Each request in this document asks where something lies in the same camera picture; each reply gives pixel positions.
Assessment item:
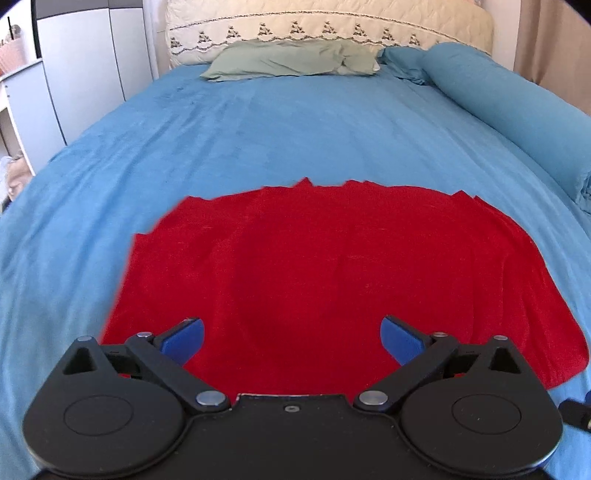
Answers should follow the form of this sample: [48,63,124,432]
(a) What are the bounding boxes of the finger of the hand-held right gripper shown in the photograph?
[557,391,591,433]

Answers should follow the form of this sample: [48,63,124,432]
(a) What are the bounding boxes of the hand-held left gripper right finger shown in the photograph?
[353,315,529,413]

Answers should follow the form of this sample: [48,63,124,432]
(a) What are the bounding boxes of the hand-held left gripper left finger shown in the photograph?
[61,316,232,413]

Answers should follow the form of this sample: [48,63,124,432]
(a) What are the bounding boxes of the red knit sweater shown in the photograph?
[100,177,591,398]

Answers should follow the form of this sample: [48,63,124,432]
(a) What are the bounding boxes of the bed with blue sheet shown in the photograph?
[0,62,591,480]

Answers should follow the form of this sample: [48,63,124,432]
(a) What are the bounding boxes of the beige cloth bag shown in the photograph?
[0,154,29,206]

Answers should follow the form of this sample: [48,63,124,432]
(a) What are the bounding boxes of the rolled blue duvet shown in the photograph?
[421,42,591,214]

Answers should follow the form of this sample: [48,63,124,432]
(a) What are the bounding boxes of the blue pillow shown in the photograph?
[379,46,437,86]

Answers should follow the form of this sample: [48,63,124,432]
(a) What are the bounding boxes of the white shelf unit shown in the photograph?
[0,58,68,178]

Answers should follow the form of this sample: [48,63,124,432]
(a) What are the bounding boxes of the white and grey wardrobe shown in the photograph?
[31,0,157,145]

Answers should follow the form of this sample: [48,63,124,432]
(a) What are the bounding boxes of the green pillow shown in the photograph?
[199,39,382,83]

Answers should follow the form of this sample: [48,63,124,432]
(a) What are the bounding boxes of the beige curtain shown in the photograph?
[512,0,591,118]

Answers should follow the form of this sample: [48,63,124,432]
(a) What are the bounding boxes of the cream quilted headboard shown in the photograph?
[165,0,495,70]

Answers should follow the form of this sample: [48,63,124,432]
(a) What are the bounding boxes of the pink basket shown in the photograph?
[0,27,25,77]

